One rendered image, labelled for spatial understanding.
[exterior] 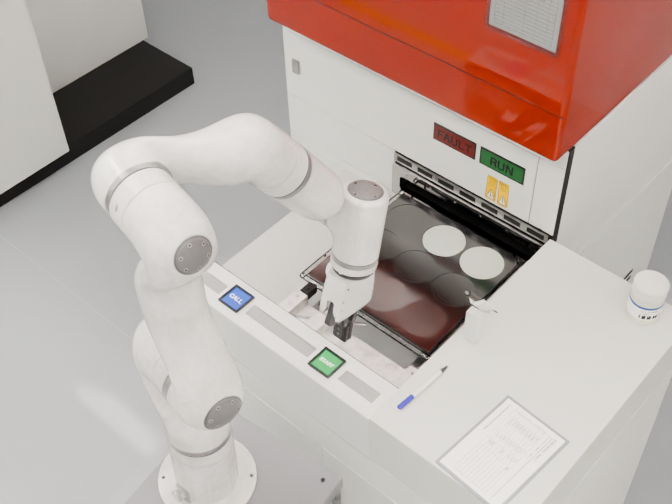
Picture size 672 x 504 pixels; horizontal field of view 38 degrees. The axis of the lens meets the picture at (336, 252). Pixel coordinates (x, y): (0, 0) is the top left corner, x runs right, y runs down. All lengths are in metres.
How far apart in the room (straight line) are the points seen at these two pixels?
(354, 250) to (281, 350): 0.41
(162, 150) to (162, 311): 0.24
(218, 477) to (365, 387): 0.34
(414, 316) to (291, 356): 0.31
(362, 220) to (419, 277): 0.60
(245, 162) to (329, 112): 1.17
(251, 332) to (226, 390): 0.48
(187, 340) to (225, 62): 2.98
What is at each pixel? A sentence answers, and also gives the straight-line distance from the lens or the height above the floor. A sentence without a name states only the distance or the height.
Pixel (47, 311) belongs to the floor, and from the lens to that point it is 3.49.
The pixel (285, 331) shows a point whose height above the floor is 0.96.
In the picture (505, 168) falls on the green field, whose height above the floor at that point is 1.10.
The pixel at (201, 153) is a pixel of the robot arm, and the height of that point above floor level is 1.68.
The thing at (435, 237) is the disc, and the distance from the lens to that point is 2.30.
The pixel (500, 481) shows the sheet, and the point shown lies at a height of 0.97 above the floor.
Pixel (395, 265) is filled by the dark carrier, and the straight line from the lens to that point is 2.23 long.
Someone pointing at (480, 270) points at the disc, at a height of 0.90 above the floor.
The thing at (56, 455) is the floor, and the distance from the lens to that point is 3.13.
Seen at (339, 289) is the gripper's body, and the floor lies 1.25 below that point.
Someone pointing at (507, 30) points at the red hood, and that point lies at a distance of 1.92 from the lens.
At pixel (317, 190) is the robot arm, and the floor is 1.54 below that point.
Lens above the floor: 2.55
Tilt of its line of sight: 47 degrees down
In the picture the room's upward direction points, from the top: 2 degrees counter-clockwise
